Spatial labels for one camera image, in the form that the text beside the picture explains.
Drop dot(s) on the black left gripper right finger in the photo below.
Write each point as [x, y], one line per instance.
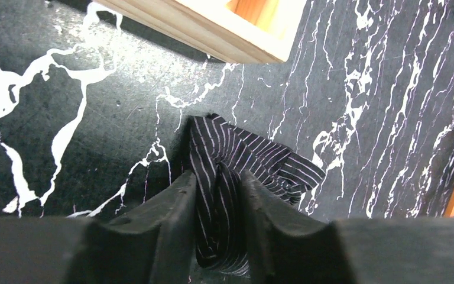
[286, 246]

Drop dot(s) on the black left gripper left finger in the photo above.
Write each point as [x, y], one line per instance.
[153, 243]

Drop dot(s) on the black striped underwear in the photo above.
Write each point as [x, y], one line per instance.
[219, 153]

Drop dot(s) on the wooden compartment tray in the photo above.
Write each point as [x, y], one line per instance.
[231, 31]

